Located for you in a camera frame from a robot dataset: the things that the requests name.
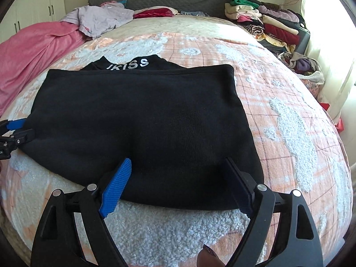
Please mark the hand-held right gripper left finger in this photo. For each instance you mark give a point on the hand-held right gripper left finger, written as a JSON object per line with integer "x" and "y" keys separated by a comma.
{"x": 116, "y": 189}

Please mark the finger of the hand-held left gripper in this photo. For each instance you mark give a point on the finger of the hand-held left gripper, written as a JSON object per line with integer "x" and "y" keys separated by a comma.
{"x": 16, "y": 124}
{"x": 23, "y": 135}

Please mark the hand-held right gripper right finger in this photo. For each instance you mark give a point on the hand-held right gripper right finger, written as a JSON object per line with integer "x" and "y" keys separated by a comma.
{"x": 239, "y": 190}

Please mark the black sweater with orange cuffs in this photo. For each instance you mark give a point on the black sweater with orange cuffs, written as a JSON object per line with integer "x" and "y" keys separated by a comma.
{"x": 139, "y": 111}

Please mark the pile of folded clothes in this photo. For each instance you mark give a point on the pile of folded clothes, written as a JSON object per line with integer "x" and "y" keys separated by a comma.
{"x": 267, "y": 19}

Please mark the person's right hand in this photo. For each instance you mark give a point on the person's right hand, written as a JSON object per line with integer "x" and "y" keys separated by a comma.
{"x": 207, "y": 257}

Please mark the pink blanket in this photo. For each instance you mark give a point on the pink blanket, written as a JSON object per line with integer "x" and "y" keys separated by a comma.
{"x": 33, "y": 47}

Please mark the orange white tufted bedspread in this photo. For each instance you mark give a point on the orange white tufted bedspread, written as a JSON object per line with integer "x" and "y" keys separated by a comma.
{"x": 278, "y": 89}

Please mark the red object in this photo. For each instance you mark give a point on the red object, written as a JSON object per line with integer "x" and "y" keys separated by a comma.
{"x": 340, "y": 125}

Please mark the white wardrobe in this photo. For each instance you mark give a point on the white wardrobe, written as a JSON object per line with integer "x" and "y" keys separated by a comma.
{"x": 33, "y": 2}

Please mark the lilac garment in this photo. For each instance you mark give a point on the lilac garment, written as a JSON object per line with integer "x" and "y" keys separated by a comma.
{"x": 97, "y": 18}

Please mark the dark storage box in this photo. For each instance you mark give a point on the dark storage box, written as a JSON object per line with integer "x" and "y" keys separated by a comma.
{"x": 303, "y": 40}

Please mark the red cloth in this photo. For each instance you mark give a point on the red cloth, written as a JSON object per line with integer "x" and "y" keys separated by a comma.
{"x": 153, "y": 13}

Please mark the light curtain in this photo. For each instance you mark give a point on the light curtain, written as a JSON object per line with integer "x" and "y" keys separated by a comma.
{"x": 328, "y": 33}

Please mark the dark patterned cloth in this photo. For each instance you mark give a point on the dark patterned cloth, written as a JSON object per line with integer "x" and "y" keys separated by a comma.
{"x": 194, "y": 14}

